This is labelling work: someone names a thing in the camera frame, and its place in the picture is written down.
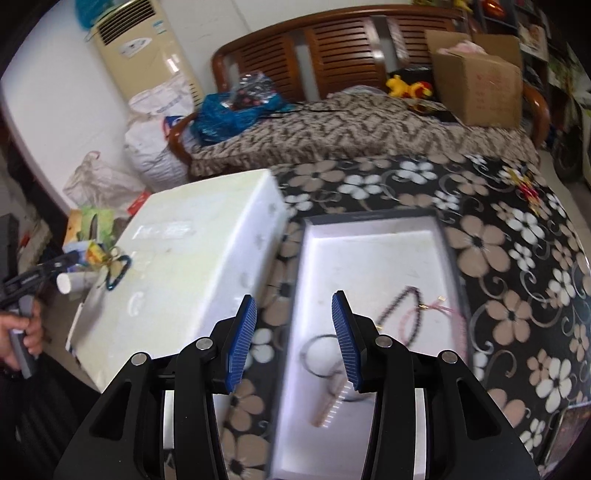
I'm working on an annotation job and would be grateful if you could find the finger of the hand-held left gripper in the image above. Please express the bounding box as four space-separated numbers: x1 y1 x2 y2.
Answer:
18 263 75 290
39 251 84 274

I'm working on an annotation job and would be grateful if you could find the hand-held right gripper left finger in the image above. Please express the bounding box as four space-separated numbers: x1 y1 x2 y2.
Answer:
55 294 258 480

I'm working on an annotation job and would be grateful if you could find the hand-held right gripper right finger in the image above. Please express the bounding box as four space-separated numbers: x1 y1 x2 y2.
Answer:
331 290 541 480

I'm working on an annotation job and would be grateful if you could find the black cord ring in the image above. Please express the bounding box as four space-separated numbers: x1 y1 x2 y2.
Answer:
301 335 346 378
323 364 371 404

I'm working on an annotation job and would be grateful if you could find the dark bead bracelet gold charm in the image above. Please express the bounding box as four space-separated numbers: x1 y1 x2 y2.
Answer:
98 247 134 292

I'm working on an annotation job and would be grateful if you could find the dark red bead bracelet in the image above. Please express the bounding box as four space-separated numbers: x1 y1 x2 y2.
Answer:
375 285 429 348

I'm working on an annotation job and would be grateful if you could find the white-lined dark box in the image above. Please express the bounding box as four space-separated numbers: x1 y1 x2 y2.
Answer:
268 210 475 480

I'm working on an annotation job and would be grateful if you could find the pink braided cord jade pendant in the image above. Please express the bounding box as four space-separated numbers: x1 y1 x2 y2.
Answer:
401 296 469 354

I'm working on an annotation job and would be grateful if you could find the person's left hand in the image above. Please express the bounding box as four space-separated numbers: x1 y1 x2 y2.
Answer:
0 311 45 371

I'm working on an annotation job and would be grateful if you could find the white cylinder cup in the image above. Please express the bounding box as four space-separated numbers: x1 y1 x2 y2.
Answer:
56 270 101 295

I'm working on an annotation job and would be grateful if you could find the yellow green small box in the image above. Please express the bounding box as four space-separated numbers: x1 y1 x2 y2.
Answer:
85 242 116 269

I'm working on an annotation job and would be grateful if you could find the green tissue box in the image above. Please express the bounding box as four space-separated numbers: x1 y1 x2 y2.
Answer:
67 208 117 246

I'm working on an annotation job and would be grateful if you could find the white plastic bag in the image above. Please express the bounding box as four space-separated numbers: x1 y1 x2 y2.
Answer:
62 151 149 209

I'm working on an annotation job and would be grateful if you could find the small red box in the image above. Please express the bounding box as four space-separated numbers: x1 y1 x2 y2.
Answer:
127 191 154 216

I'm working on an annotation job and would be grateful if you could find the white foam board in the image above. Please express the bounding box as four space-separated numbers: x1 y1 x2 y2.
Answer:
65 168 288 394

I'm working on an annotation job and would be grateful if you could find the round white board wooden rim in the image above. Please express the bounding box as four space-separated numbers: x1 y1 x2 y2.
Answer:
0 0 139 217

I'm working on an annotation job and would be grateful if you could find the white woven sack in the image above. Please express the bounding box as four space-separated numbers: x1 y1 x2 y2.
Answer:
124 76 202 184

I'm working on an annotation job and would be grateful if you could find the blue plastic bag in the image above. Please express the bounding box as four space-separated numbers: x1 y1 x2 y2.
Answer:
191 92 283 145

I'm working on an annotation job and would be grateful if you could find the patterned brown blanket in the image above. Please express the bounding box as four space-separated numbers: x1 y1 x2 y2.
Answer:
189 90 541 182

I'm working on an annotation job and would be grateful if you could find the beige standing air conditioner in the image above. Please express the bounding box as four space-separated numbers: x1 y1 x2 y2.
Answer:
90 0 206 105

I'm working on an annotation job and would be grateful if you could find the red gold knot ornament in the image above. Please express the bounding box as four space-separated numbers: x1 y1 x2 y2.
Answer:
503 166 542 209

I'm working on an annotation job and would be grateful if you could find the clear crinkled plastic bag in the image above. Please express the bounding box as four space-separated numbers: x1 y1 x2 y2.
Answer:
231 74 279 112

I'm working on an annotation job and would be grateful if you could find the yellow red plush toy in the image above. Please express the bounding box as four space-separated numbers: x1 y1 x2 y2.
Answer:
385 75 435 101

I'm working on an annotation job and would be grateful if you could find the wooden slatted sofa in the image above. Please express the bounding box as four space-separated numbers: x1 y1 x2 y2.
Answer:
167 4 552 183

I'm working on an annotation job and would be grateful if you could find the brown cardboard box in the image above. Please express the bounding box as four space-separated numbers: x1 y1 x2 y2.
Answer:
425 29 526 128

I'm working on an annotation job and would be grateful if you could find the pink cloth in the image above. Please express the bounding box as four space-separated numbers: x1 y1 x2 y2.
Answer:
438 39 484 55

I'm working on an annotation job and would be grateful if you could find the display shelf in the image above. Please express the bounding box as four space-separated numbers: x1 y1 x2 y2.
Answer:
471 0 557 89

